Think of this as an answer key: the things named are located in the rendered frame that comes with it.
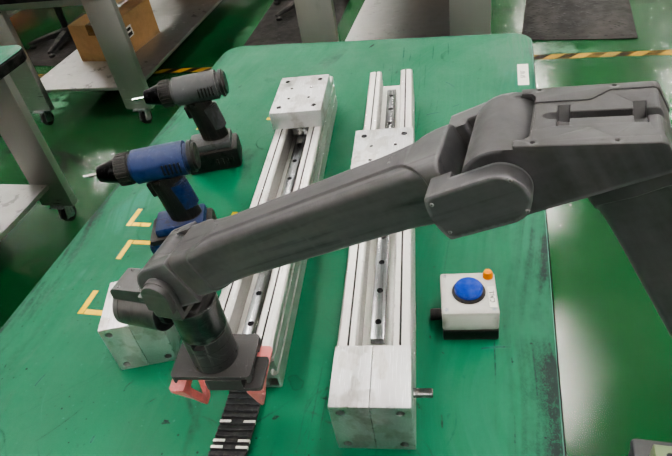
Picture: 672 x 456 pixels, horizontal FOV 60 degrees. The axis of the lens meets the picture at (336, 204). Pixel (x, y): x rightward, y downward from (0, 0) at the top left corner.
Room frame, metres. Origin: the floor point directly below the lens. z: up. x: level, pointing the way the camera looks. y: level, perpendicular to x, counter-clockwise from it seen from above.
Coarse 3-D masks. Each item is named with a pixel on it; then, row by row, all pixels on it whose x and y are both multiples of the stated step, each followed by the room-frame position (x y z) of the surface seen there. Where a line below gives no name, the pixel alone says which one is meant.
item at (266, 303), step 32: (320, 128) 1.06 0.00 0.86; (288, 160) 1.02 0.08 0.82; (320, 160) 1.00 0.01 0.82; (256, 192) 0.88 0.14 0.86; (288, 192) 0.90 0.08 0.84; (224, 288) 0.64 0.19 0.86; (256, 288) 0.66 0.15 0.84; (288, 288) 0.64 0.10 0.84; (256, 320) 0.59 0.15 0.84; (288, 320) 0.60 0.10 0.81; (288, 352) 0.56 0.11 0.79
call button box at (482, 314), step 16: (448, 288) 0.58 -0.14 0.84; (448, 304) 0.55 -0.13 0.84; (464, 304) 0.55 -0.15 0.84; (480, 304) 0.54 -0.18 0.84; (496, 304) 0.54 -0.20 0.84; (448, 320) 0.54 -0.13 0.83; (464, 320) 0.53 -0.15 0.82; (480, 320) 0.53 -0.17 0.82; (496, 320) 0.52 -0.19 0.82; (448, 336) 0.54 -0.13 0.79; (464, 336) 0.53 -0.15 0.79; (480, 336) 0.53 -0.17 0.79; (496, 336) 0.52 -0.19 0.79
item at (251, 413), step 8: (224, 408) 0.49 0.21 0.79; (232, 408) 0.48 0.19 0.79; (240, 408) 0.48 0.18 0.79; (248, 408) 0.48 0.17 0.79; (256, 408) 0.48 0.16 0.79; (224, 416) 0.47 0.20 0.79; (232, 416) 0.47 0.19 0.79; (240, 416) 0.47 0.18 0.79; (248, 416) 0.47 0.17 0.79; (256, 416) 0.46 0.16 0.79
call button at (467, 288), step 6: (456, 282) 0.58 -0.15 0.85; (462, 282) 0.58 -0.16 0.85; (468, 282) 0.58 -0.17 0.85; (474, 282) 0.57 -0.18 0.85; (480, 282) 0.57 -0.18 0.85; (456, 288) 0.57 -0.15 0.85; (462, 288) 0.57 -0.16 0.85; (468, 288) 0.56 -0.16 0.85; (474, 288) 0.56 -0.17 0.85; (480, 288) 0.56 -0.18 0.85; (456, 294) 0.56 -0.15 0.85; (462, 294) 0.56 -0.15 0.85; (468, 294) 0.55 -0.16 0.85; (474, 294) 0.55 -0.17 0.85; (480, 294) 0.55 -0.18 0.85
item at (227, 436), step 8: (216, 432) 0.45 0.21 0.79; (224, 432) 0.45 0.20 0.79; (232, 432) 0.44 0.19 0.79; (240, 432) 0.44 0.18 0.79; (248, 432) 0.44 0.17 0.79; (216, 440) 0.44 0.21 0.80; (224, 440) 0.43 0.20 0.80; (232, 440) 0.43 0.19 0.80; (240, 440) 0.43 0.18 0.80; (248, 440) 0.43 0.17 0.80
